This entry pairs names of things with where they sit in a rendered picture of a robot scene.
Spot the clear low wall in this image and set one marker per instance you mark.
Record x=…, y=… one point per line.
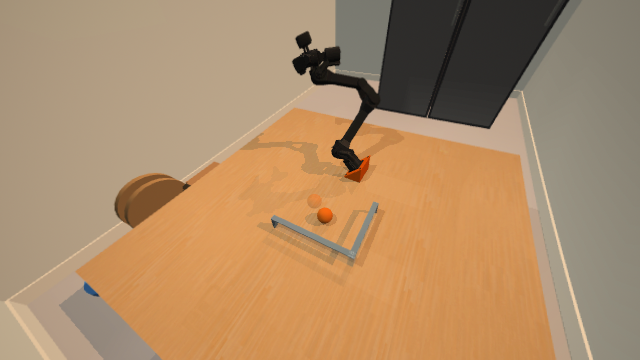
x=320, y=246

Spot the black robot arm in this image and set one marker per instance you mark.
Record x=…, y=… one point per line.
x=322, y=76

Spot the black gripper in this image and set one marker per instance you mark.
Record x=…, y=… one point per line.
x=304, y=40

